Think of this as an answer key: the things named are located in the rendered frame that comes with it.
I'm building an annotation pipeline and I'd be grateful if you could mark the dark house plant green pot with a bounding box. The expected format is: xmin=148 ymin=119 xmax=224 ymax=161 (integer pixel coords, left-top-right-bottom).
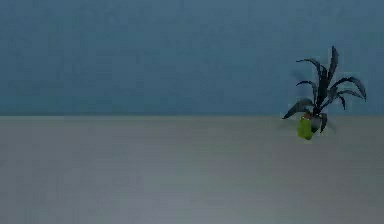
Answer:
xmin=281 ymin=45 xmax=368 ymax=141

